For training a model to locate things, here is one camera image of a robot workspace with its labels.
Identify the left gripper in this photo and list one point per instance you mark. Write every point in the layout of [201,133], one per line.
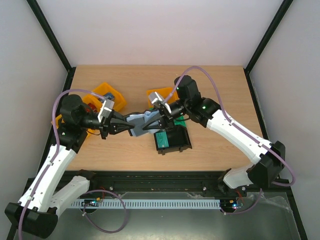
[107,126]

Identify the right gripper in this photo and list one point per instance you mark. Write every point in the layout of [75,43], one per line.
[166,117]

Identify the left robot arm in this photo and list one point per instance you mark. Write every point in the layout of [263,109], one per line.
[37,212]

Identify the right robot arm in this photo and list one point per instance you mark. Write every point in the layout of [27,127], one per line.
[266,158]

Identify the blue cards stack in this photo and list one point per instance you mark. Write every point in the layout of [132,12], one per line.
[109,96]

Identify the teal card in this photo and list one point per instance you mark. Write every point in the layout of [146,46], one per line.
[161,140]

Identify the red VIP cards stack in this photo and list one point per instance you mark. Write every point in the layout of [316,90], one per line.
[92,107]

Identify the green storage bin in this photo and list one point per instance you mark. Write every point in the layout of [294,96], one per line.
[180,121]

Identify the black storage bin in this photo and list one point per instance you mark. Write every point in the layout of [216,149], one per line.
[178,140]

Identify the long yellow divided tray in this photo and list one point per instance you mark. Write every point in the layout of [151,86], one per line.
[95,97]

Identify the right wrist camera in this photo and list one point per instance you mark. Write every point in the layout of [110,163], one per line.
[158,101]

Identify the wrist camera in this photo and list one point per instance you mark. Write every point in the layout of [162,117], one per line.
[105,110]
[158,101]

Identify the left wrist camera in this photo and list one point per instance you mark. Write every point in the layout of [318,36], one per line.
[105,110]

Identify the black aluminium frame rail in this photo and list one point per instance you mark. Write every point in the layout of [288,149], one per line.
[203,182]

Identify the grey slotted cable duct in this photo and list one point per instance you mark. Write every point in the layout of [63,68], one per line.
[197,204]

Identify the left black frame post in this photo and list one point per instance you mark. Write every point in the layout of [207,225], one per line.
[42,20]

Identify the black frame post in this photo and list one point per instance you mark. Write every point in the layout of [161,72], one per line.
[42,20]
[272,27]

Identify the right black frame post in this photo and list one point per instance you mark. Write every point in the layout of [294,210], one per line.
[272,27]

